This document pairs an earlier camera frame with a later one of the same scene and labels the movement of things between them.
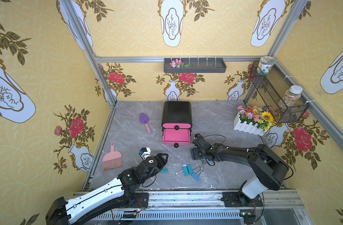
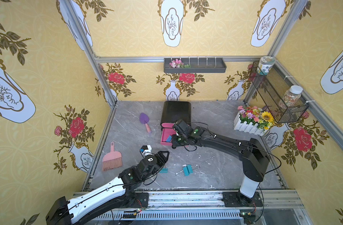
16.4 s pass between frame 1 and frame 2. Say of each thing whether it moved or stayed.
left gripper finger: stayed
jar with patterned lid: stayed
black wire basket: stayed
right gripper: moved
